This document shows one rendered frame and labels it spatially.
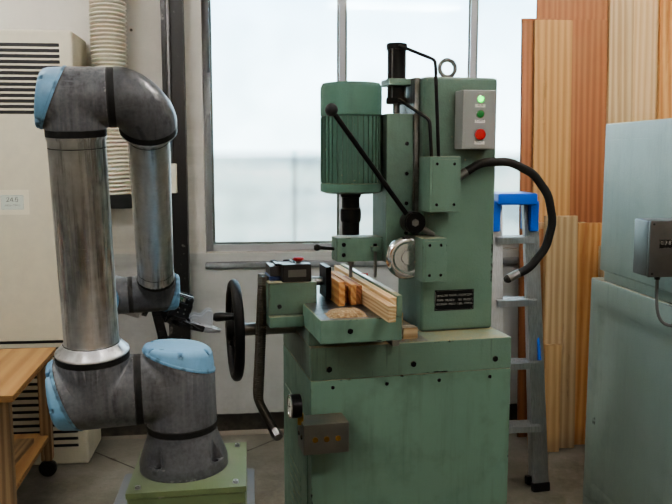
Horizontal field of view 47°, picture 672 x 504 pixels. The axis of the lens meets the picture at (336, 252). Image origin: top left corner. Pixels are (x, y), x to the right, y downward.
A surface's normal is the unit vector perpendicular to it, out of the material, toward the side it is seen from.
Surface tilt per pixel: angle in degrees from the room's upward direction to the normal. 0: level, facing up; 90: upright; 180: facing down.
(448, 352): 90
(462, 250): 90
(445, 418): 90
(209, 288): 90
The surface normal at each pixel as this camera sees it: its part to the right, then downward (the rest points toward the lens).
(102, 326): 0.64, 0.19
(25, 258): 0.11, 0.12
